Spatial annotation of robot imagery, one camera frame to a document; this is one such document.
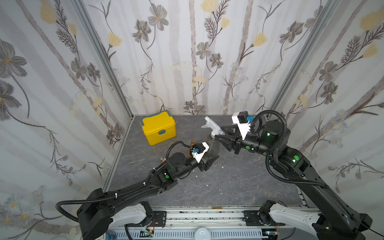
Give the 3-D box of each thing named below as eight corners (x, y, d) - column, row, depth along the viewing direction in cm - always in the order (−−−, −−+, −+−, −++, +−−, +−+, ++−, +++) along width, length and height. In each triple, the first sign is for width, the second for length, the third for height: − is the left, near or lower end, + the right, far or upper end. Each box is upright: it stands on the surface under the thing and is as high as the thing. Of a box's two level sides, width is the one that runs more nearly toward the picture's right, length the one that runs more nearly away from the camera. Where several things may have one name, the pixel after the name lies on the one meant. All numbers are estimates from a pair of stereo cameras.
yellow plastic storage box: (150, 148, 102) (145, 136, 91) (144, 130, 112) (139, 117, 101) (179, 138, 108) (177, 125, 96) (171, 122, 118) (168, 108, 107)
